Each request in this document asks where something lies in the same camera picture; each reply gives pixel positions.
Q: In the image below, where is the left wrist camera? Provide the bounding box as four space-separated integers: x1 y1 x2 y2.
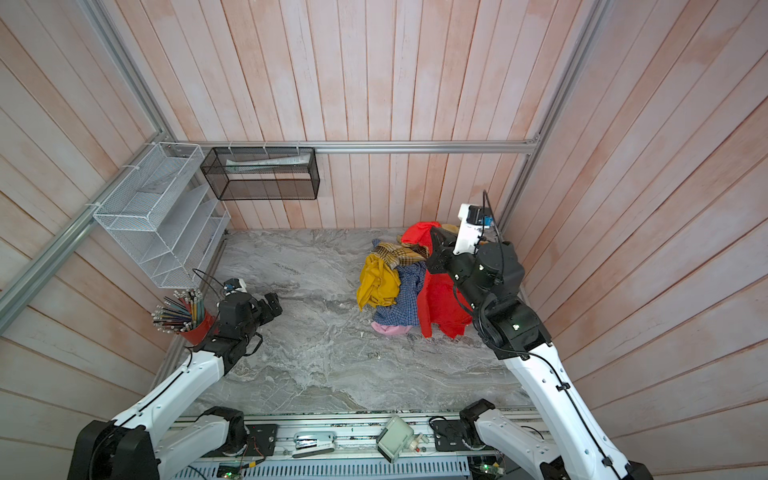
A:
223 278 247 296

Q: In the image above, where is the aluminium front rail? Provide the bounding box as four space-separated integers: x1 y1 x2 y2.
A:
103 411 602 464

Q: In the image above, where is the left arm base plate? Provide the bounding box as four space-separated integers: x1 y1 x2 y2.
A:
245 423 278 458

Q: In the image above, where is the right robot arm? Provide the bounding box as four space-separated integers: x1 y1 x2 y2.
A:
427 227 652 479

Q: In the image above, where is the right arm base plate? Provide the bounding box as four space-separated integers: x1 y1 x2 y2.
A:
428 416 485 452

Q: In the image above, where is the black wire mesh basket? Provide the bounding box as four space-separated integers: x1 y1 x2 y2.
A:
201 146 321 201

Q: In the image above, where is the red cloth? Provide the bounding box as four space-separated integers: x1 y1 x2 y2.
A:
401 222 471 339

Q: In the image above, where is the pink cloth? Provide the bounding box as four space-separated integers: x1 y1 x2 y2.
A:
371 322 412 336

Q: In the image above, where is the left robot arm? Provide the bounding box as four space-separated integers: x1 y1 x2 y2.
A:
67 290 283 479

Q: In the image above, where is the green white box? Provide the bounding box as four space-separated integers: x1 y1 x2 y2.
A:
376 416 416 463

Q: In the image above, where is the blue checked cloth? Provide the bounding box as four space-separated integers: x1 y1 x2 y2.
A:
372 262 426 328

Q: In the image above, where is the white wire mesh shelf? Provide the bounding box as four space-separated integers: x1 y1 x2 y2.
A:
94 143 230 290

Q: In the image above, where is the plain yellow cloth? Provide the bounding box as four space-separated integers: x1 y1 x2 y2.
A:
356 253 401 310

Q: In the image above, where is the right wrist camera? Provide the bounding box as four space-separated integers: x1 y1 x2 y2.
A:
453 204 495 255

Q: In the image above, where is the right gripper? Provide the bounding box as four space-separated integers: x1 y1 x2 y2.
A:
428 227 491 320

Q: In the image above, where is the coloured pencils bundle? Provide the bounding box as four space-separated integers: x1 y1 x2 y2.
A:
152 289 206 334

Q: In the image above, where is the yellow plaid cloth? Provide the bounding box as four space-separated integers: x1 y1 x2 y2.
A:
373 239 427 268

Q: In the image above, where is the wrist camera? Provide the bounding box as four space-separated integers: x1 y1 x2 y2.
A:
223 278 247 296
453 204 495 255

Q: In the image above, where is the red pencil cup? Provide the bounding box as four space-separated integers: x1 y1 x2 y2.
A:
179 311 216 346

